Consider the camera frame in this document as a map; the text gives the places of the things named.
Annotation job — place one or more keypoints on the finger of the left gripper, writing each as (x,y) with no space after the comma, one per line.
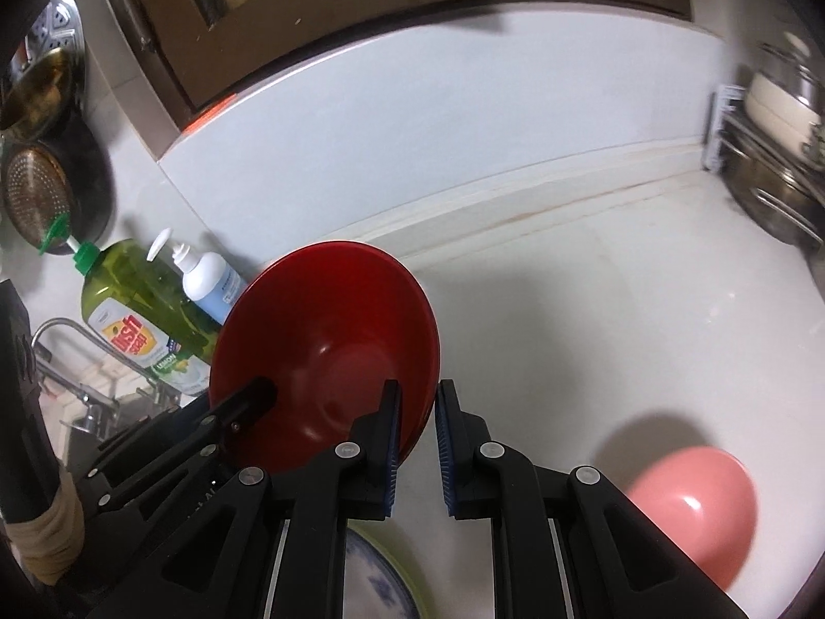
(162,471)

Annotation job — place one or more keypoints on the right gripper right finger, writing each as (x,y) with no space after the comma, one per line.
(564,545)

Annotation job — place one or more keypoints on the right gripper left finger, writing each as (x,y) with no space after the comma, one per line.
(267,546)

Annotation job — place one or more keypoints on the blue floral white plate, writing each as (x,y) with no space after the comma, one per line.
(373,589)

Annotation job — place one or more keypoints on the pink bowl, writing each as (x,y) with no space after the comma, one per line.
(704,500)

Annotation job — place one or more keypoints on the red and black bowl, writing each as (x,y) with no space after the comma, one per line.
(328,325)

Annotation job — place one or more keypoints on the beige sleeve forearm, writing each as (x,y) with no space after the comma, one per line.
(50,544)

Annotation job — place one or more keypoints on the curved chrome faucet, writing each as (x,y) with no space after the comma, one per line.
(75,358)

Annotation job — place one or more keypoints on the green plate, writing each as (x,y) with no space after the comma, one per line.
(399,550)

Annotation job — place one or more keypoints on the green dish soap bottle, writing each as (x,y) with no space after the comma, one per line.
(138,308)

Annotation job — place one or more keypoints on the white blue pump bottle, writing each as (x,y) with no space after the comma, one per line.
(208,279)

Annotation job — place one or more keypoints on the perforated metal strainer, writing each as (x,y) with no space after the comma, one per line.
(65,172)

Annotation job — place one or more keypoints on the stainless steel pot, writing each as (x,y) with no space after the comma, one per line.
(782,195)

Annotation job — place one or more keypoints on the steel steamer plate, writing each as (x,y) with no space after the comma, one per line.
(41,80)

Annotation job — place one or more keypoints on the white metal pot rack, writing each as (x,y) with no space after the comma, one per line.
(725,101)

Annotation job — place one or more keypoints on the cream pot with lid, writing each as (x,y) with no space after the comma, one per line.
(785,99)

